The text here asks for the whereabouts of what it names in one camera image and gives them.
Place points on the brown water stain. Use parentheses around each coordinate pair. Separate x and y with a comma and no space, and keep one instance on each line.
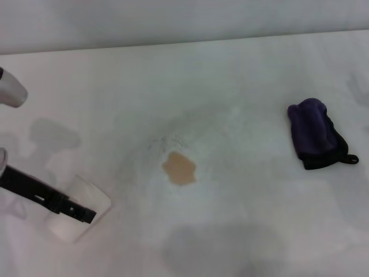
(180,168)

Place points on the white paper cup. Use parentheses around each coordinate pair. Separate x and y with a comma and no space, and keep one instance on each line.
(86,199)

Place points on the purple rag with black trim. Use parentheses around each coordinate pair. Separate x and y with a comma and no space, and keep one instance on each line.
(312,130)

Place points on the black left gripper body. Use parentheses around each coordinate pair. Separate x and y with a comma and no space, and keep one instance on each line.
(26,184)

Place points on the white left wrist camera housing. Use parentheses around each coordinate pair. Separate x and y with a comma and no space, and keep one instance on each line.
(13,91)

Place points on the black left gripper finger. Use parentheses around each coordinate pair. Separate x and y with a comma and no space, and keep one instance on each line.
(73,209)

